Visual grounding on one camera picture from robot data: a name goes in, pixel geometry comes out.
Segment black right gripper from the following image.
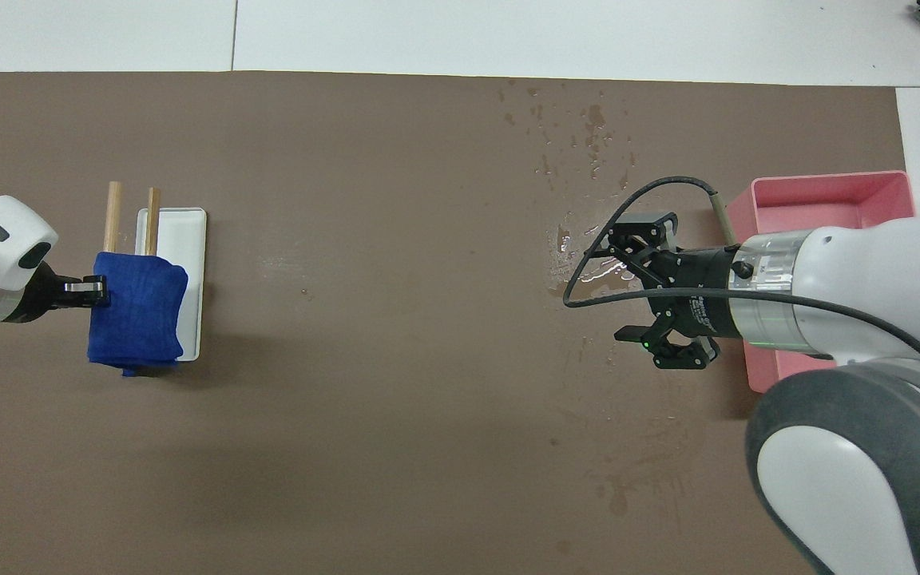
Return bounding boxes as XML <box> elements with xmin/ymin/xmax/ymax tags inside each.
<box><xmin>609</xmin><ymin>212</ymin><xmax>740</xmax><ymax>370</ymax></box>

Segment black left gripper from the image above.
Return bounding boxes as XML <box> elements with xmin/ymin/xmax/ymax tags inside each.
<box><xmin>22</xmin><ymin>262</ymin><xmax>109</xmax><ymax>322</ymax></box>

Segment blue towel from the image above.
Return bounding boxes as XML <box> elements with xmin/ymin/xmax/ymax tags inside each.
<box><xmin>87</xmin><ymin>252</ymin><xmax>189</xmax><ymax>377</ymax></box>

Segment water puddle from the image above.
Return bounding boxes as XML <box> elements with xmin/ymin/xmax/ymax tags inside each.
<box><xmin>548</xmin><ymin>209</ymin><xmax>672</xmax><ymax>301</ymax></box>

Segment wooden rack rod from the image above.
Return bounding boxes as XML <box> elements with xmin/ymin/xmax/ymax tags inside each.
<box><xmin>103</xmin><ymin>181</ymin><xmax>123</xmax><ymax>256</ymax></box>
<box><xmin>145</xmin><ymin>188</ymin><xmax>162</xmax><ymax>259</ymax></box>

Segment white rack with wooden bars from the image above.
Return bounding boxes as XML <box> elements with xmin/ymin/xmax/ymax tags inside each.
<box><xmin>137</xmin><ymin>208</ymin><xmax>208</xmax><ymax>363</ymax></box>

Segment pink plastic bin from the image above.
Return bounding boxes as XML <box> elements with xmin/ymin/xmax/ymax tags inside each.
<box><xmin>726</xmin><ymin>170</ymin><xmax>914</xmax><ymax>394</ymax></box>

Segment brown table mat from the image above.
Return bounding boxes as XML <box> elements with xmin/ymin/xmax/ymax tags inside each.
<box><xmin>0</xmin><ymin>70</ymin><xmax>920</xmax><ymax>575</ymax></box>

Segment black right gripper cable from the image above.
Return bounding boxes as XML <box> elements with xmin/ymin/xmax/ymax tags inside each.
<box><xmin>562</xmin><ymin>176</ymin><xmax>920</xmax><ymax>392</ymax></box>

